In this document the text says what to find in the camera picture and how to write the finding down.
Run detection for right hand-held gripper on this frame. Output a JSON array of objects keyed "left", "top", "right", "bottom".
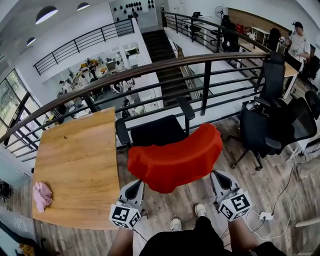
[{"left": 210, "top": 170, "right": 253, "bottom": 222}]

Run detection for white table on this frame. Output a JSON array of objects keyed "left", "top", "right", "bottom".
[{"left": 250, "top": 26, "right": 271, "bottom": 45}]

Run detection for curved wooden-top railing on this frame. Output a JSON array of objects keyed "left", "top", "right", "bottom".
[{"left": 0, "top": 51, "right": 273, "bottom": 163}]

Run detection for person's black shirt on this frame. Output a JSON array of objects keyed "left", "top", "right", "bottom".
[{"left": 138, "top": 216, "right": 288, "bottom": 256}]

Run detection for white cable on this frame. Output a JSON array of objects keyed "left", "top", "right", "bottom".
[{"left": 245, "top": 156, "right": 301, "bottom": 241}]

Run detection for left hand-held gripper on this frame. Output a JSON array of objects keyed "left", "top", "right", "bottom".
[{"left": 109, "top": 179, "right": 146, "bottom": 230}]

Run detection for long wooden desk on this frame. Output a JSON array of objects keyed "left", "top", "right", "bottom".
[{"left": 238, "top": 43, "right": 300, "bottom": 100}]

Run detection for large window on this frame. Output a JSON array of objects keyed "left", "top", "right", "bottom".
[{"left": 0, "top": 69, "right": 48, "bottom": 151}]

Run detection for person's white shoe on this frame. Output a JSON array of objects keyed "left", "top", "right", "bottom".
[
  {"left": 170, "top": 217, "right": 183, "bottom": 232},
  {"left": 194, "top": 202, "right": 207, "bottom": 218}
]

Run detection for black high-back office chair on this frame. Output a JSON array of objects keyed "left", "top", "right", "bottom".
[
  {"left": 253, "top": 51, "right": 287, "bottom": 111},
  {"left": 226, "top": 89, "right": 320, "bottom": 172}
]

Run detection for person's left forearm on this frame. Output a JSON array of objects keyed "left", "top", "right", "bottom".
[{"left": 107, "top": 226, "right": 135, "bottom": 256}]

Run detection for white wall board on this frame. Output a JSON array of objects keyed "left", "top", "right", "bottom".
[{"left": 109, "top": 0, "right": 158, "bottom": 28}]

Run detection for red clothes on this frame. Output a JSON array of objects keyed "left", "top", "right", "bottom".
[{"left": 127, "top": 123, "right": 223, "bottom": 195}]

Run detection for person's left white shoe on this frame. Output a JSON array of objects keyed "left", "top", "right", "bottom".
[{"left": 170, "top": 217, "right": 183, "bottom": 232}]

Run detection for person's right white shoe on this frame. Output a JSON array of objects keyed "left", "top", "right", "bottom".
[{"left": 194, "top": 202, "right": 207, "bottom": 218}]

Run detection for person's right forearm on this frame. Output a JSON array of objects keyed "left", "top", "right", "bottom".
[{"left": 227, "top": 216, "right": 258, "bottom": 256}]

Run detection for pink cloth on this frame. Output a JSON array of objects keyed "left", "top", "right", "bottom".
[{"left": 32, "top": 181, "right": 53, "bottom": 213}]

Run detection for standing fan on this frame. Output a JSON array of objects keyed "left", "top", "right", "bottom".
[{"left": 214, "top": 5, "right": 230, "bottom": 26}]

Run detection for black stair railing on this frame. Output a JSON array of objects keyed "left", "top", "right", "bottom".
[{"left": 161, "top": 11, "right": 266, "bottom": 83}]

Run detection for dark staircase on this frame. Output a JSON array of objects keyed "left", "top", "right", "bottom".
[{"left": 141, "top": 29, "right": 193, "bottom": 106}]

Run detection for black cable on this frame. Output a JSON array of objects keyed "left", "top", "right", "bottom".
[{"left": 271, "top": 162, "right": 298, "bottom": 216}]

